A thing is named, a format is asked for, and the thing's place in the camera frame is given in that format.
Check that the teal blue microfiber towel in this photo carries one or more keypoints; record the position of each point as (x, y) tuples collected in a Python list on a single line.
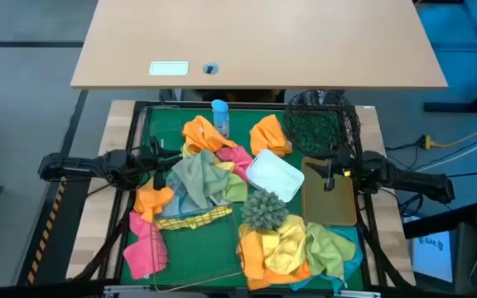
[(352, 265)]

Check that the lime green microfiber towel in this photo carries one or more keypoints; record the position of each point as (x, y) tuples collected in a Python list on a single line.
[(236, 190), (327, 248)]

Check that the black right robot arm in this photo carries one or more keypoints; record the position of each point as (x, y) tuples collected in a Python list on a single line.
[(408, 180)]

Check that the beige wooden desk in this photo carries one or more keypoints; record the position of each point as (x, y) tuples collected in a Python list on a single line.
[(263, 37)]

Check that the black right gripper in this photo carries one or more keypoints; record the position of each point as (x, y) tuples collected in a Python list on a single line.
[(342, 165)]

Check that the black desk foot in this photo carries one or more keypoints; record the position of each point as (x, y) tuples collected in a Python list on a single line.
[(462, 107)]

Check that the clear plastic tray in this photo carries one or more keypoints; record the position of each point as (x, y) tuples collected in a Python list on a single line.
[(168, 124)]

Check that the yellow black hazard tape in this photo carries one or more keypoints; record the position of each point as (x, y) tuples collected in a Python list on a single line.
[(49, 225)]

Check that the artificial succulent in patterned pot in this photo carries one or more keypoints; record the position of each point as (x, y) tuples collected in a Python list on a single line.
[(263, 209)]

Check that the white printed box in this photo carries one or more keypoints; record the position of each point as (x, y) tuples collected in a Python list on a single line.
[(431, 260)]

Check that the yellow microfiber towel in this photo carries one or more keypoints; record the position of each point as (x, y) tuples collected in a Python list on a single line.
[(193, 219), (226, 165), (284, 244)]

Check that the silver metal bracket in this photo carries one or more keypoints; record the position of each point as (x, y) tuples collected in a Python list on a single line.
[(356, 294), (120, 291)]

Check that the white plastic bin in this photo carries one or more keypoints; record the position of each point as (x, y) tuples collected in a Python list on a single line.
[(273, 176)]

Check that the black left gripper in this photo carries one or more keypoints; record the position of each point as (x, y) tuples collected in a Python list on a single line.
[(157, 161)]

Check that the amber translucent plastic tray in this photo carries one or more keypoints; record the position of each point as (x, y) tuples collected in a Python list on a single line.
[(329, 207)]

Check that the green table mat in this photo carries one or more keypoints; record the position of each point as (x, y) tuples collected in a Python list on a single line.
[(242, 124)]

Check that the sage green microfiber towel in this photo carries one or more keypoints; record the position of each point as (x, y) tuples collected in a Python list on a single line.
[(201, 176)]

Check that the pink microfiber towel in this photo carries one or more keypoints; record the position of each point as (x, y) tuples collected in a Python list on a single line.
[(141, 252), (236, 159)]

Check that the grey blue microfiber towel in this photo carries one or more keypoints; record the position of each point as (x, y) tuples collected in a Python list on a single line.
[(178, 200)]

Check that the white rectangular desk plate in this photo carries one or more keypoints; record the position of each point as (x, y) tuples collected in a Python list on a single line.
[(169, 68)]

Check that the blue spray bottle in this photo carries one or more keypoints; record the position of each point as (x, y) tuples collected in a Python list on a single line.
[(220, 118)]

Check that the black metal table frame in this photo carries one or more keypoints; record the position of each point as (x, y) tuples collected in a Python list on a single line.
[(189, 104)]

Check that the yellow power plug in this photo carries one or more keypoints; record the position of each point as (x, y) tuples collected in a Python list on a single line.
[(427, 142)]

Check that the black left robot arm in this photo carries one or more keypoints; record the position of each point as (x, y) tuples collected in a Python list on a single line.
[(77, 165)]

